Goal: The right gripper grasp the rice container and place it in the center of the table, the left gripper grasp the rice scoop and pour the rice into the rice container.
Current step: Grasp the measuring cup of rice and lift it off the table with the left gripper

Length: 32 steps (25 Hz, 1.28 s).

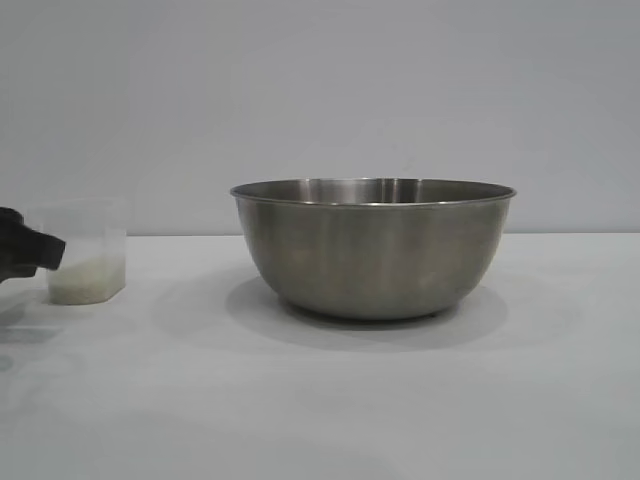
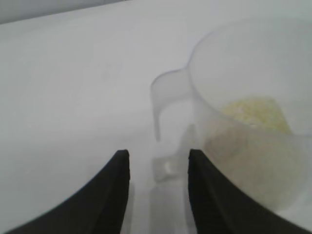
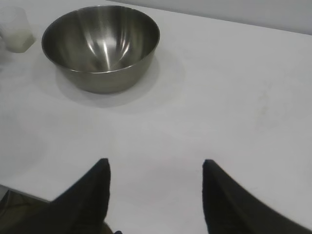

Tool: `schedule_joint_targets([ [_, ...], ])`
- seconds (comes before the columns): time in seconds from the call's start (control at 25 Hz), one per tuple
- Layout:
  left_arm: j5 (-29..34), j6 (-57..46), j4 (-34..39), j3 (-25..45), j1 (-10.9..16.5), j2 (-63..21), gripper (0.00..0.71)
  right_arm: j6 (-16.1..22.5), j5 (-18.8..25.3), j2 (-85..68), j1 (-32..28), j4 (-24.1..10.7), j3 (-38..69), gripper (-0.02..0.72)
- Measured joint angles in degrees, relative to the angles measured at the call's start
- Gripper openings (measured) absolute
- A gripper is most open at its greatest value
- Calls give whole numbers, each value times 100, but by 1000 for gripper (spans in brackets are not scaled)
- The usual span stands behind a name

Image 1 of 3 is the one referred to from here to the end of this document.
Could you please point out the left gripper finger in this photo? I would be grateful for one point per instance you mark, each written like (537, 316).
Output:
(35, 250)
(15, 276)

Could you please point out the clear plastic measuring cup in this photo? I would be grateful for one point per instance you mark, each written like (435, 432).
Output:
(95, 225)

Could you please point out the stainless steel mixing bowl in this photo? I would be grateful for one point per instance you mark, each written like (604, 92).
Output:
(372, 255)

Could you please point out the white rice grains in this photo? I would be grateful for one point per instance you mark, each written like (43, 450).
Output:
(87, 285)

